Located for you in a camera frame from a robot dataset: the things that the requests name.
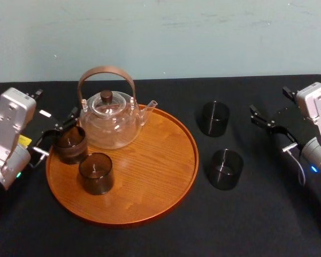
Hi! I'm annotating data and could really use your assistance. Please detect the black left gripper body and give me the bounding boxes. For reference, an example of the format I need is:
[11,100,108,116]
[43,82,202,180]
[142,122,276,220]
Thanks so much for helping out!
[18,108,62,161]

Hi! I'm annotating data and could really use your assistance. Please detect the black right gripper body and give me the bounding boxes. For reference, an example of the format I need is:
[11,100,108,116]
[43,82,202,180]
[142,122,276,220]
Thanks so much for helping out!
[269,102,318,147]

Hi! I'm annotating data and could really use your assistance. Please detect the round brown wooden tray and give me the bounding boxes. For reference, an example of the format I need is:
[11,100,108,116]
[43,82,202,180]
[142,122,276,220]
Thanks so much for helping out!
[45,104,200,225]

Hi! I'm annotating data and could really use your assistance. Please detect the dark smoked glass cup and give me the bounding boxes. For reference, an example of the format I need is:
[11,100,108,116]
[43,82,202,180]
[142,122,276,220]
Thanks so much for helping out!
[78,152,114,195]
[196,101,230,138]
[54,125,88,165]
[208,149,244,191]

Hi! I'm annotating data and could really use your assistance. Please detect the glass teapot lid, brown knob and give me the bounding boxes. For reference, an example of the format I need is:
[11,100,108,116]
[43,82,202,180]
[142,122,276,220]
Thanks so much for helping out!
[91,90,124,112]

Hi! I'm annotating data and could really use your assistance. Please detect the black table cloth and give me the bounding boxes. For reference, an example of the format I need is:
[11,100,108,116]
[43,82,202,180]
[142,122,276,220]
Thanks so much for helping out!
[0,74,321,257]

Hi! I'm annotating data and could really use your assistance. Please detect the right gripper thin dark cable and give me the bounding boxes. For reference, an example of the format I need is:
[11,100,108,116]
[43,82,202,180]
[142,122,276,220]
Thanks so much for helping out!
[282,142,308,186]

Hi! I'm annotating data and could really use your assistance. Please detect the gripper thin dark cable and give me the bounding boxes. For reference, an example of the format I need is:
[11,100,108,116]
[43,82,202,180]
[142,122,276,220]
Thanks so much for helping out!
[282,142,308,186]
[28,146,50,169]

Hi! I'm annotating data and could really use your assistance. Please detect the left gripper thin dark cable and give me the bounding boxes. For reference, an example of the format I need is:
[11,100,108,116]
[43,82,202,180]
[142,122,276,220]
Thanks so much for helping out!
[28,146,50,169]

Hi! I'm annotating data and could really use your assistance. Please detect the clear glass teapot, brown handle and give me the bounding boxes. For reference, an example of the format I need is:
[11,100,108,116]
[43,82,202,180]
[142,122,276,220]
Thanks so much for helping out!
[77,65,158,150]

